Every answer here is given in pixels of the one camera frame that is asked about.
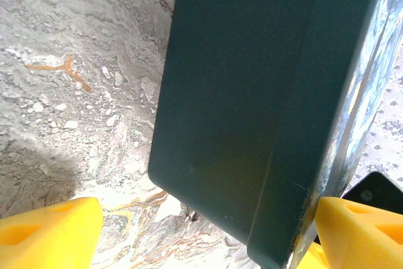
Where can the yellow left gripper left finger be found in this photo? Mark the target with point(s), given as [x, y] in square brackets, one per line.
[47, 234]

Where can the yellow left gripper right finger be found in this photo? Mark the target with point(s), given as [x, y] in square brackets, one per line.
[362, 237]

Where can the starry night print box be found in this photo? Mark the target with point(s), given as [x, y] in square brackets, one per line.
[239, 108]

